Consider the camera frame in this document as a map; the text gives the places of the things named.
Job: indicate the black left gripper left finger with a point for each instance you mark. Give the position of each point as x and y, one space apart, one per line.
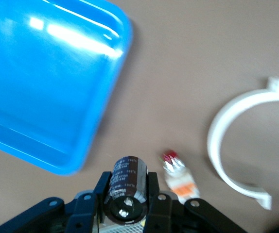
83 211

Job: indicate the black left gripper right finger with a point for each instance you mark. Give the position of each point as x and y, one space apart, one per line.
168 213

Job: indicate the black cylindrical capacitor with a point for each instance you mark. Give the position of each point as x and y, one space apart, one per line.
127 189

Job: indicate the metal mesh power supply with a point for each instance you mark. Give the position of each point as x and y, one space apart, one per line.
120 228

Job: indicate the large white arc clamp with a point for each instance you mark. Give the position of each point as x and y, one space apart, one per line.
214 136

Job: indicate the blue plastic tray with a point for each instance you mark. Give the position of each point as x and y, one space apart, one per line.
44 85

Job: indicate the brown table cover sheet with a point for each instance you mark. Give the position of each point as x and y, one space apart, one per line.
178 48

